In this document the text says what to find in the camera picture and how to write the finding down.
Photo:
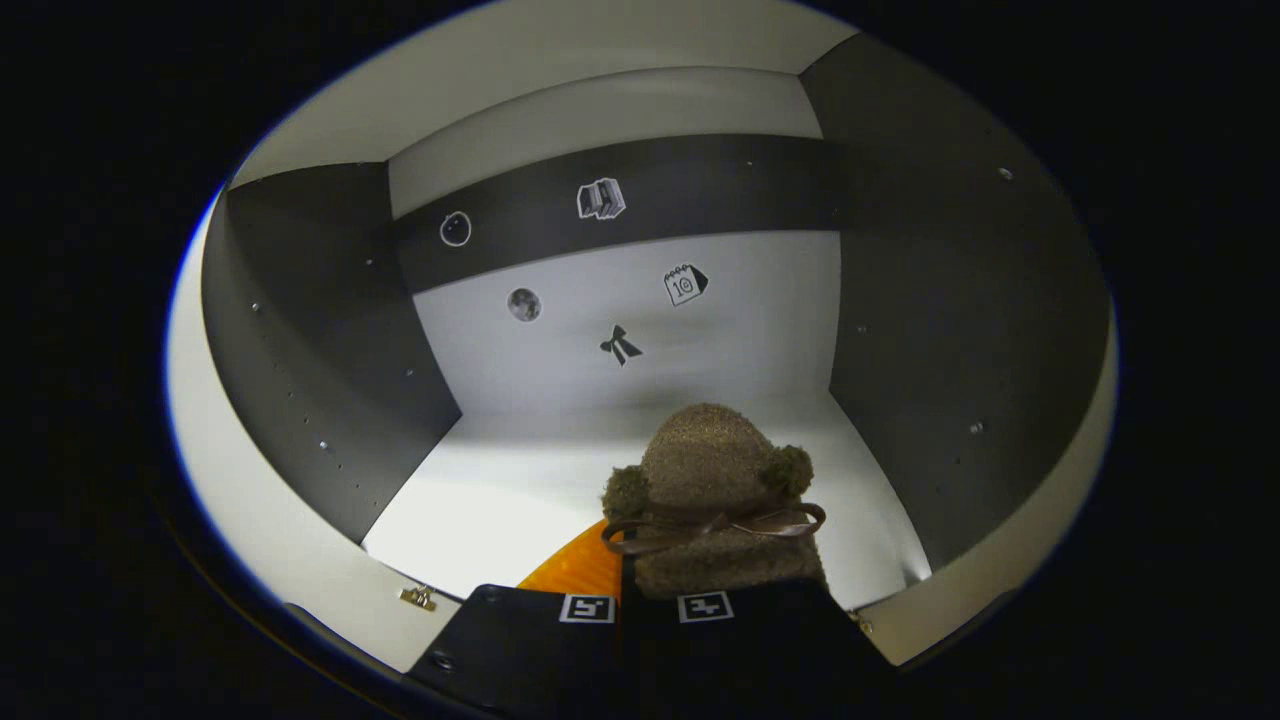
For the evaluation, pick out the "white grey shoe cabinet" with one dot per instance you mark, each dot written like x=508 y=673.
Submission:
x=950 y=300

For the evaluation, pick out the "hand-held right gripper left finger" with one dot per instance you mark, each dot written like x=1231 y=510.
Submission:
x=520 y=650

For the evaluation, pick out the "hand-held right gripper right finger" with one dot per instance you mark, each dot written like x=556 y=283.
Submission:
x=750 y=660

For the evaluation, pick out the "brown plush shoe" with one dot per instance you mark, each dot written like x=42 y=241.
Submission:
x=705 y=460

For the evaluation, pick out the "metal door hinge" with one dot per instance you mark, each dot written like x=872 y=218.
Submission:
x=860 y=623
x=418 y=598

